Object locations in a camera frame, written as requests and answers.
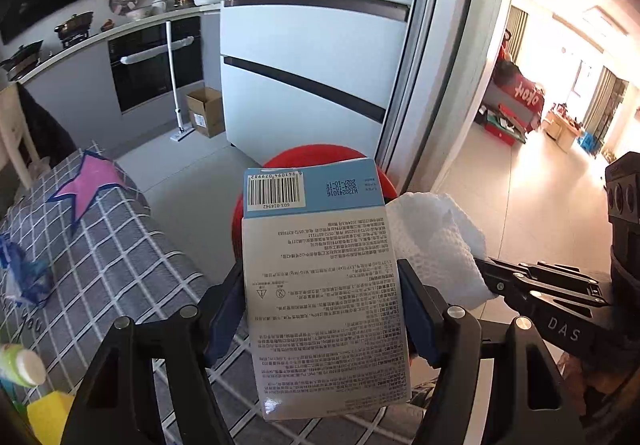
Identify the black built-in oven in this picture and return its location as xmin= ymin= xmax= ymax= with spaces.
xmin=107 ymin=15 xmax=203 ymax=114

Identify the small wooden table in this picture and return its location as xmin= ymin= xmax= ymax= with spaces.
xmin=542 ymin=110 xmax=583 ymax=154

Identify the blue plastic bag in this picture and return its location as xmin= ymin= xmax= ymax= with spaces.
xmin=0 ymin=231 xmax=52 ymax=308

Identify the white floor mop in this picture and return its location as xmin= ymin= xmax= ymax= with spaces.
xmin=165 ymin=21 xmax=195 ymax=142

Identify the black wok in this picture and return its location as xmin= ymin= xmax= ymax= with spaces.
xmin=54 ymin=11 xmax=95 ymax=40

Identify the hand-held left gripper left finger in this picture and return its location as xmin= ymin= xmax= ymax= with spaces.
xmin=60 ymin=264 xmax=247 ymax=445

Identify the black frying pan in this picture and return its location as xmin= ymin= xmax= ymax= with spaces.
xmin=0 ymin=41 xmax=45 ymax=76

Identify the white tissue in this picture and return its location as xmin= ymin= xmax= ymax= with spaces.
xmin=385 ymin=191 xmax=494 ymax=309

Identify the yellow wavy sponge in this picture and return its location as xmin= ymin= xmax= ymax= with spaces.
xmin=26 ymin=391 xmax=78 ymax=445

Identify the brown cardboard box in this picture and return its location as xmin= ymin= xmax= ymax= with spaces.
xmin=186 ymin=87 xmax=226 ymax=139

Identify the beige curtain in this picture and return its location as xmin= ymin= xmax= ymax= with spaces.
xmin=582 ymin=66 xmax=629 ymax=156

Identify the grey checked tablecloth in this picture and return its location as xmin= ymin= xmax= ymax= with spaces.
xmin=0 ymin=147 xmax=441 ymax=445

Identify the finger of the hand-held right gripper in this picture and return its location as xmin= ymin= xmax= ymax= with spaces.
xmin=497 ymin=282 xmax=610 ymax=311
xmin=475 ymin=256 xmax=601 ymax=293

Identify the green hand cream tube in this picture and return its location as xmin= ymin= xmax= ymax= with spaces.
xmin=0 ymin=344 xmax=47 ymax=388

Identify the dark cloth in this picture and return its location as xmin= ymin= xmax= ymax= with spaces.
xmin=16 ymin=81 xmax=77 ymax=160

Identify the grey sliding door frame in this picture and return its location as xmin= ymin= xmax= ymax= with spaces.
xmin=375 ymin=0 xmax=522 ymax=206

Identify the wooden chair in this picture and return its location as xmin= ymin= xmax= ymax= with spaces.
xmin=0 ymin=82 xmax=43 ymax=189

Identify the red round stool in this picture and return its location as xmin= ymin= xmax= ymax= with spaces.
xmin=231 ymin=143 xmax=401 ymax=271

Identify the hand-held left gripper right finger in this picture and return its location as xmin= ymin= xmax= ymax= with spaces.
xmin=397 ymin=259 xmax=586 ymax=445

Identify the white blue printed box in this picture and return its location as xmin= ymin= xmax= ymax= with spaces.
xmin=241 ymin=157 xmax=413 ymax=422

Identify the white refrigerator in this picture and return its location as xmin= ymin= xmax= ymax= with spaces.
xmin=219 ymin=0 xmax=432 ymax=172

